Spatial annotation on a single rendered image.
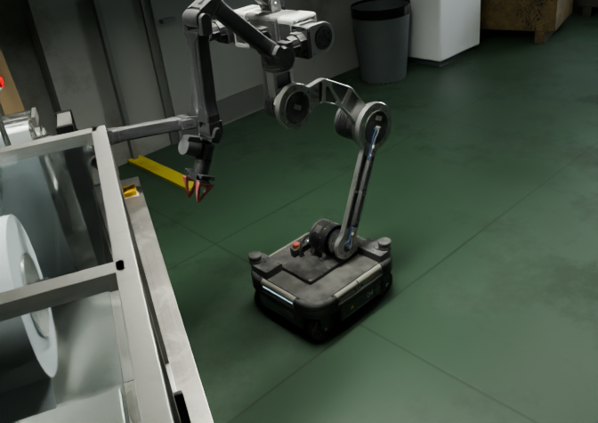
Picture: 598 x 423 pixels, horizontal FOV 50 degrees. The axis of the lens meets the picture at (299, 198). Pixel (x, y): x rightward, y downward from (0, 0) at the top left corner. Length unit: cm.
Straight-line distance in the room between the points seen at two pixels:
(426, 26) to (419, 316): 405
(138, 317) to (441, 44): 608
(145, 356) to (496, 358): 244
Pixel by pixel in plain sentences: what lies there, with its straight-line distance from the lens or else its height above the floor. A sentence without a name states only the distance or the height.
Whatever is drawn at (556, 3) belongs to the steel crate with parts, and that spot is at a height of 43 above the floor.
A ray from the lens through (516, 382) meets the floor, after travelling 297.
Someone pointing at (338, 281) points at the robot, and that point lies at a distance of 311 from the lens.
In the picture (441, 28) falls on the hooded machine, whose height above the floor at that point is 40.
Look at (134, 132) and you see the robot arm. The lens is 262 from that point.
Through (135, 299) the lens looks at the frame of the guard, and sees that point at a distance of 84.
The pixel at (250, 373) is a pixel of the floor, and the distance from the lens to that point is 305.
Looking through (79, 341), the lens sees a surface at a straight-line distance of 83.
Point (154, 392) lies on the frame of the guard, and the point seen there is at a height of 160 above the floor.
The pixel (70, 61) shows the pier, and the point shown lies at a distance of 490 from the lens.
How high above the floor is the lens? 207
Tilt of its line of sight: 28 degrees down
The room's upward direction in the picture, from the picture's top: 7 degrees counter-clockwise
